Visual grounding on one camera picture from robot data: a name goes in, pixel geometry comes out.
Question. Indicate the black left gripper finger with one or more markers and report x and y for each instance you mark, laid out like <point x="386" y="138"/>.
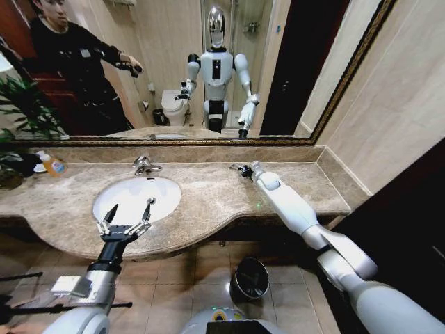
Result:
<point x="110" y="215"/>
<point x="147" y="213"/>

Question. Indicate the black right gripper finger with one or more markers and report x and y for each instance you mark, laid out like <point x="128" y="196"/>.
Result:
<point x="235" y="169"/>
<point x="234" y="165"/>

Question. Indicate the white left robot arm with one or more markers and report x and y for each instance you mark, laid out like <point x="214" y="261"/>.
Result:
<point x="91" y="295"/>

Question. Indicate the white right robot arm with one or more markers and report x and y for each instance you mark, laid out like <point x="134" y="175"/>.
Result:
<point x="313" y="226"/>

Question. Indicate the chrome sink drain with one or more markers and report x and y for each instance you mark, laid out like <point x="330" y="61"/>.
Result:
<point x="152" y="200"/>

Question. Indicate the white oval sink basin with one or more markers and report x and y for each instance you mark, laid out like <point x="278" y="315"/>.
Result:
<point x="128" y="195"/>

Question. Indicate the black round trash bin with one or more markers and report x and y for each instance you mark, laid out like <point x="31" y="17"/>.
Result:
<point x="251" y="278"/>

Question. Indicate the chrome faucet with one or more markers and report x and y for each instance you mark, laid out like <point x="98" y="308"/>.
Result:
<point x="142" y="164"/>

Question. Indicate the orange soap bottle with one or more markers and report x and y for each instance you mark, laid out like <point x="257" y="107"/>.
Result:
<point x="54" y="166"/>

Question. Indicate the small white dish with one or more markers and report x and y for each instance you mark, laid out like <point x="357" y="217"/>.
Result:
<point x="39" y="168"/>

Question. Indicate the white robot front shell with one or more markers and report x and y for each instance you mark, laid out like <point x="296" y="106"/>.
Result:
<point x="226" y="318"/>

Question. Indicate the green potted plant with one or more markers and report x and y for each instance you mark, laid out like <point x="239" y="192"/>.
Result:
<point x="21" y="104"/>

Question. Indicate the dark framed wall mirror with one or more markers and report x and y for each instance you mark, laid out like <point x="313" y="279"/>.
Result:
<point x="167" y="52"/>

